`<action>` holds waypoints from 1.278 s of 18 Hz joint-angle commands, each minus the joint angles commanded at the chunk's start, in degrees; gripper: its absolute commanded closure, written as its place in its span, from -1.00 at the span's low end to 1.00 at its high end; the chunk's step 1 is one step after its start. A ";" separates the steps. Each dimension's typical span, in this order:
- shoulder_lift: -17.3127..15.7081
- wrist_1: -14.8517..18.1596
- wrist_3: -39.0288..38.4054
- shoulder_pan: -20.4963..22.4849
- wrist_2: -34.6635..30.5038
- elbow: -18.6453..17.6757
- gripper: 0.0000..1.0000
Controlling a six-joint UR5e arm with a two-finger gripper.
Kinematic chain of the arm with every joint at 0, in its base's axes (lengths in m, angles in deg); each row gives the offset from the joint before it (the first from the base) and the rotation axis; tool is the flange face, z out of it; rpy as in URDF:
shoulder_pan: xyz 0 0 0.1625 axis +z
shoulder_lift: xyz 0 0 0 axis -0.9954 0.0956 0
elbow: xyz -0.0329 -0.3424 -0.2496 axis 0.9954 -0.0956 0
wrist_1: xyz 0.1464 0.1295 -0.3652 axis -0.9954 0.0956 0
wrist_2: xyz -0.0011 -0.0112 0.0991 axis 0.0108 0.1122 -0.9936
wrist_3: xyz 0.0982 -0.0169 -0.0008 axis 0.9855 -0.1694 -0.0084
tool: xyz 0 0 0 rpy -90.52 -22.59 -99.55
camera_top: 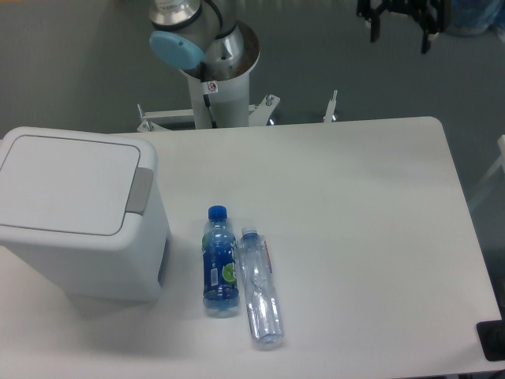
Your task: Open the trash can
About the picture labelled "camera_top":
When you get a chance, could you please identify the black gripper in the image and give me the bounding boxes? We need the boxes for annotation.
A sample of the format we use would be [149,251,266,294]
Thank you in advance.
[356,0,451,54]

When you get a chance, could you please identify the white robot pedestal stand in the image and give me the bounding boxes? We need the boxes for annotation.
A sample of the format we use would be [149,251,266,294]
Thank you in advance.
[136,21,339,133]

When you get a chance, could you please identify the white plastic trash can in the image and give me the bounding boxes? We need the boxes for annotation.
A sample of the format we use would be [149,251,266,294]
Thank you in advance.
[1,127,170,301]

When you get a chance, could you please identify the clear crushed plastic bottle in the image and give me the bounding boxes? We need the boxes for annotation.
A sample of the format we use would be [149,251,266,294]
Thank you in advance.
[237,226,285,351]

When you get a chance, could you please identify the black table clamp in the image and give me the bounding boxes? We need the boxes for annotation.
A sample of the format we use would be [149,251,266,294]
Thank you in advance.
[476,320,504,362]

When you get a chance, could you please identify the blue water jug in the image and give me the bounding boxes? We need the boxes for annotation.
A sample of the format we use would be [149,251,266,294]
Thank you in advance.
[447,0,504,37]

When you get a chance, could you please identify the blue labelled plastic bottle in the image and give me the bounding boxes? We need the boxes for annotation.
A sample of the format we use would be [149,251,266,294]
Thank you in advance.
[201,205,240,318]

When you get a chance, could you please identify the white frame at right edge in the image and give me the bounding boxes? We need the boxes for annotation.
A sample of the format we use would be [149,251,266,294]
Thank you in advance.
[468,135,504,212]

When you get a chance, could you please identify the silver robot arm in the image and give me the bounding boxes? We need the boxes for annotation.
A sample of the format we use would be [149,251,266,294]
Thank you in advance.
[149,1,451,82]

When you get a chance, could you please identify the white trash can lid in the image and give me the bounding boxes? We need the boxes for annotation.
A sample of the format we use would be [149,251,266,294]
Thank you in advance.
[1,134,154,236]

